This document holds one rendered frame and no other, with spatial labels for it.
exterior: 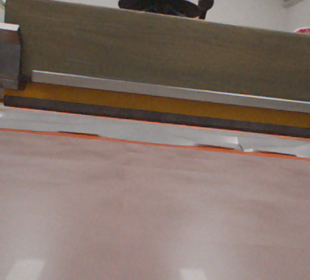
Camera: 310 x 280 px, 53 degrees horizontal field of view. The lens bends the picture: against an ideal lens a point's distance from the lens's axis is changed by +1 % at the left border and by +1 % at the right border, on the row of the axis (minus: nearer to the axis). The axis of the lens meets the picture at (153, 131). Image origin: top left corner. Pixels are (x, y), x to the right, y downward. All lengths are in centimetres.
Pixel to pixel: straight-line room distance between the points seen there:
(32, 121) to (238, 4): 469
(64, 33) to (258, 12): 468
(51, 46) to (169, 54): 10
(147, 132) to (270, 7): 484
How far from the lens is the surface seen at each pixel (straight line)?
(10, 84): 29
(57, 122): 22
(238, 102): 29
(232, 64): 31
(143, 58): 29
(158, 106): 30
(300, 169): 17
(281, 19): 505
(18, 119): 22
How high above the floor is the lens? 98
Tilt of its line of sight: 6 degrees down
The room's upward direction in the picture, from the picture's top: 6 degrees clockwise
